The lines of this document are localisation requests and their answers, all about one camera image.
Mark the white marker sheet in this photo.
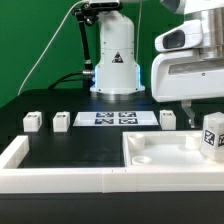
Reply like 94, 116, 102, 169
73, 111, 158, 126

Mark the white U-shaped obstacle fence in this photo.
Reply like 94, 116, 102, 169
0, 135, 224, 194

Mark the black cable bundle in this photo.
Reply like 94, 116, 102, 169
47, 73, 95, 90

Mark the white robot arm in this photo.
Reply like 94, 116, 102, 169
90, 0, 224, 124

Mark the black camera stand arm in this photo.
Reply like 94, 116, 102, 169
71, 2, 98, 78

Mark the white cable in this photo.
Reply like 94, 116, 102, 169
17, 0, 88, 97

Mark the white square tabletop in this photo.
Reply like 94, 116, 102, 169
123, 131, 215, 167

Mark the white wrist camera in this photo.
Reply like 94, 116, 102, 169
155, 19, 203, 52

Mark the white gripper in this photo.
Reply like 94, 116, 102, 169
151, 49, 224, 128

